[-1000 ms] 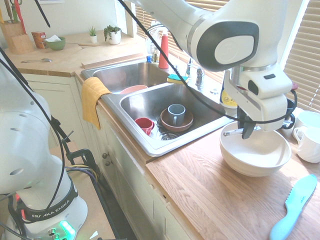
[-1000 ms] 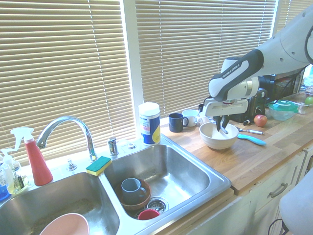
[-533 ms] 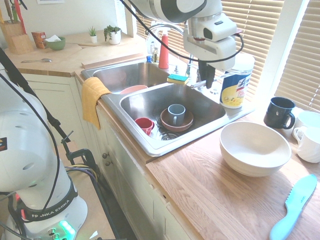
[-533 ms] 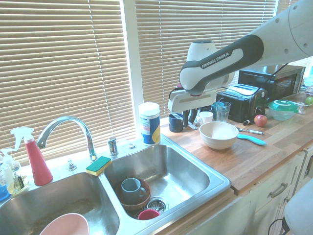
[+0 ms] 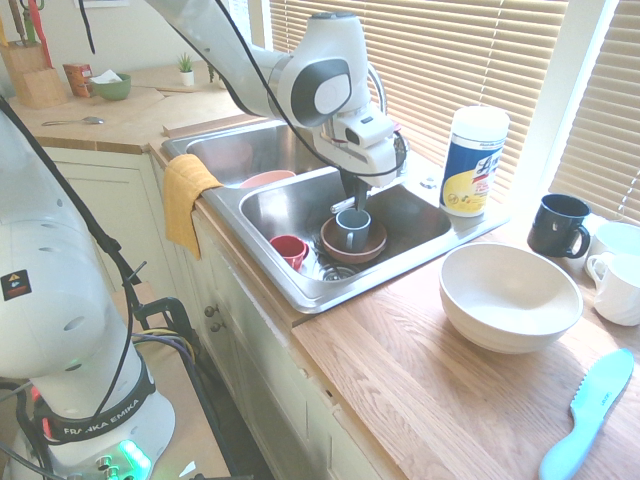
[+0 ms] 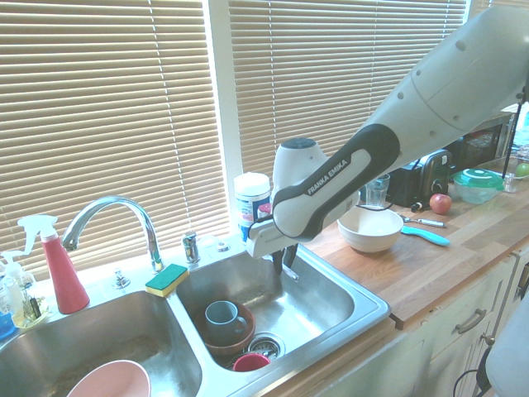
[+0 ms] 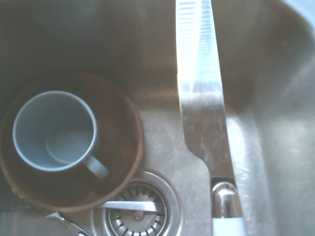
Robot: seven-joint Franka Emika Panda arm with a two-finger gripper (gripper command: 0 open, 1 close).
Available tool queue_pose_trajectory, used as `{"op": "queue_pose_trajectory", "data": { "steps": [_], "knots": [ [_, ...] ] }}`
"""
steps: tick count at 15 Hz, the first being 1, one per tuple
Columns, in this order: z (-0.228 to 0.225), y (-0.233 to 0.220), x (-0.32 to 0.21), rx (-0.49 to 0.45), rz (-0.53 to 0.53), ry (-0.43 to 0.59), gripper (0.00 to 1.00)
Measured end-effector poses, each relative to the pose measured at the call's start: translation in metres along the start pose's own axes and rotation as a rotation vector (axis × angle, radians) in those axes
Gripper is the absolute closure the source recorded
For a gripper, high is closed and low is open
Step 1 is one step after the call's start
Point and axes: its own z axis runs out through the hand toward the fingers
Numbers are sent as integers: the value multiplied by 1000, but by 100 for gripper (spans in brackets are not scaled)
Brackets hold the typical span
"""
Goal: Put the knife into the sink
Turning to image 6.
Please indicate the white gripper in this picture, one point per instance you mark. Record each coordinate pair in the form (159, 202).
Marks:
(266, 242)

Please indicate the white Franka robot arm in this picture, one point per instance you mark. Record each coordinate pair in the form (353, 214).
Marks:
(372, 157)

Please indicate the stainless steel double sink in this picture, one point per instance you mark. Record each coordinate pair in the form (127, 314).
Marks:
(314, 297)

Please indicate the round chrome sink cap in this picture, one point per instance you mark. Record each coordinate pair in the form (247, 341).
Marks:
(223, 248)

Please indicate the small chrome sink knob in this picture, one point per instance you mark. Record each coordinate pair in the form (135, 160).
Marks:
(120, 279)

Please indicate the white wipes canister blue label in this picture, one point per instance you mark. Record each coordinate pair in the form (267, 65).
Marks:
(250, 202)

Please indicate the brown wooden bowl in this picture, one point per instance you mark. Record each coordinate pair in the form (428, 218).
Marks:
(244, 335)

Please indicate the metal drain strainer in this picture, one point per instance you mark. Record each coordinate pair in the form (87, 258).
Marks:
(270, 345)

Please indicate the grey mug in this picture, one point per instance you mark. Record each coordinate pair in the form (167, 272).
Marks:
(221, 320)

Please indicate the white ceramic bowl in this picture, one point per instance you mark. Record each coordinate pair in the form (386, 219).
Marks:
(370, 233)

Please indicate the red cup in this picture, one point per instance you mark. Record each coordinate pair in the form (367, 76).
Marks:
(250, 363)

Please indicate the clear drinking glass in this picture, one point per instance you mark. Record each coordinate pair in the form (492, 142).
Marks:
(378, 192)

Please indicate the green and yellow sponge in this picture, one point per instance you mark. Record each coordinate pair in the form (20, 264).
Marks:
(167, 279)

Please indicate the silver metal utensil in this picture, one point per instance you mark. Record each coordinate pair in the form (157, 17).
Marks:
(427, 222)

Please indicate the chrome curved faucet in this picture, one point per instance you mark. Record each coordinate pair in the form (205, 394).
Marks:
(140, 219)

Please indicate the black toaster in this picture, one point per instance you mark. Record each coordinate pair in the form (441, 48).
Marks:
(425, 178)

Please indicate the red apple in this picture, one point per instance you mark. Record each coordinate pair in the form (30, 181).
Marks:
(440, 204)

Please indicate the medium beige window blind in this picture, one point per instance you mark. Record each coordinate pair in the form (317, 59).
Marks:
(310, 74)

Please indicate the white kitchen cabinet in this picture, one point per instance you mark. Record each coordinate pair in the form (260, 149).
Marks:
(450, 360)

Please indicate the clear container green lid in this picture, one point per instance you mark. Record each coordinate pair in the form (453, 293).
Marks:
(477, 184)

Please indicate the pink bowl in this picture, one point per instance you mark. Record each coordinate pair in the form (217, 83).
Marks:
(115, 378)

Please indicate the red spray bottle white trigger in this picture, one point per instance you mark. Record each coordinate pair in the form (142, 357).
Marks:
(64, 277)

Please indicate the black countertop appliance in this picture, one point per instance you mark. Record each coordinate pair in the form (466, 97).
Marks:
(479, 146)

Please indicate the wide beige window blind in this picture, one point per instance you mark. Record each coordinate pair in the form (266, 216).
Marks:
(103, 124)

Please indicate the small clear plastic container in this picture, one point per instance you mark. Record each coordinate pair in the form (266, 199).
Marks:
(510, 184)

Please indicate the grey rounded robot housing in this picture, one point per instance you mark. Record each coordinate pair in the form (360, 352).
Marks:
(512, 355)

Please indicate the green apple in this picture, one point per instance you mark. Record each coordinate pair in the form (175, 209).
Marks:
(523, 169)

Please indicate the black thin rod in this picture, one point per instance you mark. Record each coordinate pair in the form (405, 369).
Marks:
(512, 136)

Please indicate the yellowish clear jar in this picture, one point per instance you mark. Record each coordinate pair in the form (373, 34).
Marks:
(31, 312)

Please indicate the clear pump soap bottle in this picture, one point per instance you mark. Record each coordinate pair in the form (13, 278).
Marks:
(12, 273)

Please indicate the blue liquid bottle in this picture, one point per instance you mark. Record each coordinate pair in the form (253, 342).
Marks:
(5, 322)

